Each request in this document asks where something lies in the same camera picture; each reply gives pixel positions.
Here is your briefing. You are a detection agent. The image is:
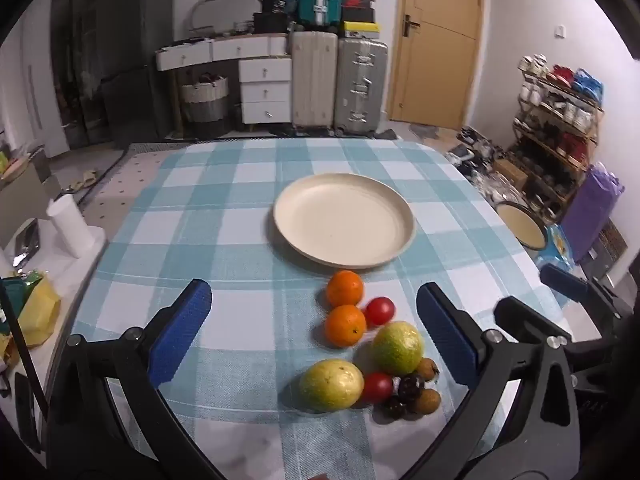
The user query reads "yellow and black shoebox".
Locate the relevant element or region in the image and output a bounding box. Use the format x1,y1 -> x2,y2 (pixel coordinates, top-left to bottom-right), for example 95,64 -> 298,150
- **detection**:
342,21 -> 382,38

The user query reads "cream round plate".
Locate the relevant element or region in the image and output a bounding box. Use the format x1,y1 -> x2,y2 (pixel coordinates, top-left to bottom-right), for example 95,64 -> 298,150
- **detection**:
272,173 -> 417,268

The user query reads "wooden shoe rack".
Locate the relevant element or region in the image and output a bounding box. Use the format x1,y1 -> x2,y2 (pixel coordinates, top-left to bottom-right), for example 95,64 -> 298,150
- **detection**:
512,55 -> 603,211

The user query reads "cream enamel basin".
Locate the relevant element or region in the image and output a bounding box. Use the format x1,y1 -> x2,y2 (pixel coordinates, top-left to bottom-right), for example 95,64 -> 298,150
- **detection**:
494,201 -> 548,252

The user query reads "red and black shoebox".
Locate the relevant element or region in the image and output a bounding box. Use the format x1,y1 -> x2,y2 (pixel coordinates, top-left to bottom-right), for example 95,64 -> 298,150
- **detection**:
341,0 -> 376,22

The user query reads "yellow-green guava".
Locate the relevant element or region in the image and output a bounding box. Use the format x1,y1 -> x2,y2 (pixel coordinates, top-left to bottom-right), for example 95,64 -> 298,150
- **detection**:
299,359 -> 365,412

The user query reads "woven laundry basket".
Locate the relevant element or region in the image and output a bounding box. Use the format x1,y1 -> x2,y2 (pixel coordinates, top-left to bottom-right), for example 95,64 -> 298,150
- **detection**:
181,74 -> 231,123

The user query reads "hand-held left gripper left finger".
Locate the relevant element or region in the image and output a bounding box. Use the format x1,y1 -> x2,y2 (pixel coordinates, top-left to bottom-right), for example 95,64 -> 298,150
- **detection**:
47,278 -> 213,428

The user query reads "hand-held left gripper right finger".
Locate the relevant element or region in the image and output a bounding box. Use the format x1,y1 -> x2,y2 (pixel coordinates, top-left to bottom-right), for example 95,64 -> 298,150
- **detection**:
416,282 -> 578,428

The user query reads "yellow bag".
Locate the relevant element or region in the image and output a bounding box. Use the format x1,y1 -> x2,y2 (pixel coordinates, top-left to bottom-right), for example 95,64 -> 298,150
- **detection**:
15,272 -> 62,347

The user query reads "wooden door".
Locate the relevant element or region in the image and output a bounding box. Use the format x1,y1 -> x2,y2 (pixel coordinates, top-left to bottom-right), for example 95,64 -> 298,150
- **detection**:
387,0 -> 485,131

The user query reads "orange mandarin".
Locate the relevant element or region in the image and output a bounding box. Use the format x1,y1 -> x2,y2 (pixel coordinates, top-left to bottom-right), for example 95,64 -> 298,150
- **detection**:
326,270 -> 365,307
324,304 -> 367,347

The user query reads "white drawer cabinet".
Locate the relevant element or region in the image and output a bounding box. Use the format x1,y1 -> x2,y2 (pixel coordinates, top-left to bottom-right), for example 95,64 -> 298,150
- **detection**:
155,34 -> 293,126

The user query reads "white paper roll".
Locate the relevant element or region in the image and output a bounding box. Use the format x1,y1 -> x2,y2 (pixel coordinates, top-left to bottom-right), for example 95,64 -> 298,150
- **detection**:
46,194 -> 96,258

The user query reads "blue packet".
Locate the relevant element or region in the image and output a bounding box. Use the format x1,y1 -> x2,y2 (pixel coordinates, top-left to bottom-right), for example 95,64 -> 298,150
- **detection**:
535,224 -> 576,271

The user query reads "green guava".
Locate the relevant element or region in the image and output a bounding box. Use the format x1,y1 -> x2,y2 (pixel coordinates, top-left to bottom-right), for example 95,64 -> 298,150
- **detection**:
371,321 -> 425,376

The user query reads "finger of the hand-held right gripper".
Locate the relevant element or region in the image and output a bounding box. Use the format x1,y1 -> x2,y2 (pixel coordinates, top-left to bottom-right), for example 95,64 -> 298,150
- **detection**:
494,296 -> 574,343
540,263 -> 622,319

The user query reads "dark tall cabinet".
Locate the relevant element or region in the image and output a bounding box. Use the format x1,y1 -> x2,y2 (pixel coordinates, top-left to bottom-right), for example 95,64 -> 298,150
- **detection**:
97,0 -> 175,143

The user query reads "black cable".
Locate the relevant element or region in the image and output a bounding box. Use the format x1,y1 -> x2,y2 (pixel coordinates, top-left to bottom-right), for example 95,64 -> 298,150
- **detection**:
0,280 -> 48,421

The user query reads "cardboard box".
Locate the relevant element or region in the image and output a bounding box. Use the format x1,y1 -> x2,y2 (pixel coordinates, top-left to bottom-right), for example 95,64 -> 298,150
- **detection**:
492,159 -> 530,188

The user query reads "beige suitcase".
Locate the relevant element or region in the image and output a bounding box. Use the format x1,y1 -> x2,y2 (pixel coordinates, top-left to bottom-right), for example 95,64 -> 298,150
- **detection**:
291,30 -> 338,128

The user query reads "red tomato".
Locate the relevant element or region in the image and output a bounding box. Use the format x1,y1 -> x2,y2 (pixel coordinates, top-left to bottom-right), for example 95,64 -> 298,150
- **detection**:
364,296 -> 397,327
362,372 -> 395,403

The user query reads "teal checked tablecloth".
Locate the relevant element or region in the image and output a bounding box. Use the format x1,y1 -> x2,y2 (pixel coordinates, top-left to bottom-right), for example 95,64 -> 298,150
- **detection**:
70,137 -> 576,480

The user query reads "patterned brown mat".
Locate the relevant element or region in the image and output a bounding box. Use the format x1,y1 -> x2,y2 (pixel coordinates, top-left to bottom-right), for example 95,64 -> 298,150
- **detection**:
590,220 -> 628,262

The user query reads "silver suitcase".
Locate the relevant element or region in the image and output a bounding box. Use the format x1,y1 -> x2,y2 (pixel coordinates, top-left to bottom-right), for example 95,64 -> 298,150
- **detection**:
334,37 -> 389,136

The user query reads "dark cherry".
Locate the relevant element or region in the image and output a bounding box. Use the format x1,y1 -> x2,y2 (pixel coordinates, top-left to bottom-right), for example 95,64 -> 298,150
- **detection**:
382,395 -> 408,420
397,374 -> 426,401

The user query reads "purple bag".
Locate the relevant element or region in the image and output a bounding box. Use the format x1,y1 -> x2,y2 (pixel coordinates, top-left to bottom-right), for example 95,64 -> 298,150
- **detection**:
560,162 -> 626,263

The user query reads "grey metal frame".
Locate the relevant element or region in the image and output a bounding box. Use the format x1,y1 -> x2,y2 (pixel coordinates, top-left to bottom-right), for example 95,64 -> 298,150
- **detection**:
189,0 -> 258,36

